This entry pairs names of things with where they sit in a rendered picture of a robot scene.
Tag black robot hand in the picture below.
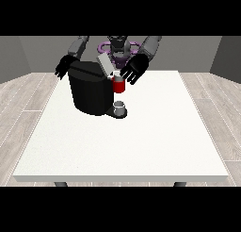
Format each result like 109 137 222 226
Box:
54 54 80 81
120 53 150 86

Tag red pod holder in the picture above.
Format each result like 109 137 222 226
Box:
112 75 126 94

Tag pale grey machine lid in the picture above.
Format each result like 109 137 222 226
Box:
96 52 116 78

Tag black coffee machine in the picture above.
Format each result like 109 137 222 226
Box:
67 60 128 120

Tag grey robot trunk purple rings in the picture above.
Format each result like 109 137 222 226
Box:
97 36 140 70

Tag small grey cup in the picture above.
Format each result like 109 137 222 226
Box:
113 100 127 116

